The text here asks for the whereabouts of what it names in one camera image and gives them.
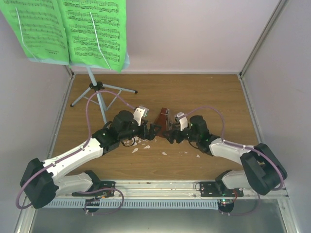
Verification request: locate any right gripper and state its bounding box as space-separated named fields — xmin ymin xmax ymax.
xmin=161 ymin=123 xmax=199 ymax=144

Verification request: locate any wooden metronome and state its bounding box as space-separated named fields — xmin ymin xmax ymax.
xmin=154 ymin=108 xmax=173 ymax=138

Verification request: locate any light blue music stand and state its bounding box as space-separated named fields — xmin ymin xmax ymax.
xmin=70 ymin=67 xmax=138 ymax=123

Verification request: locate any green sheet music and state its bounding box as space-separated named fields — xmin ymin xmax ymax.
xmin=0 ymin=0 xmax=69 ymax=66
xmin=57 ymin=0 xmax=127 ymax=72

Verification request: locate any clear metronome cover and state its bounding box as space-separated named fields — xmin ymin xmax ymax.
xmin=169 ymin=115 xmax=176 ymax=129

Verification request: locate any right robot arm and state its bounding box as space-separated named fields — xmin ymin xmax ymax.
xmin=163 ymin=115 xmax=288 ymax=197

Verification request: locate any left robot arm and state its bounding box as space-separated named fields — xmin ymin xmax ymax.
xmin=20 ymin=108 xmax=161 ymax=209

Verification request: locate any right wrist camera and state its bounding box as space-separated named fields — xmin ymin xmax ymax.
xmin=174 ymin=112 xmax=188 ymax=131

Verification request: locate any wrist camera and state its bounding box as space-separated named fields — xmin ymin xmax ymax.
xmin=174 ymin=112 xmax=188 ymax=131
xmin=133 ymin=106 xmax=149 ymax=126

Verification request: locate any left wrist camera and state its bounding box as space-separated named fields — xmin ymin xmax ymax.
xmin=133 ymin=106 xmax=149 ymax=126

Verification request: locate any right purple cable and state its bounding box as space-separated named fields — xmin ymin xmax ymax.
xmin=179 ymin=106 xmax=285 ymax=191

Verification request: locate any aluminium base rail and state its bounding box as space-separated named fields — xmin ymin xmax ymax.
xmin=26 ymin=178 xmax=290 ymax=200

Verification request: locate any grey slotted cable duct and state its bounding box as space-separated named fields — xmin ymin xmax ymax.
xmin=46 ymin=199 xmax=218 ymax=210

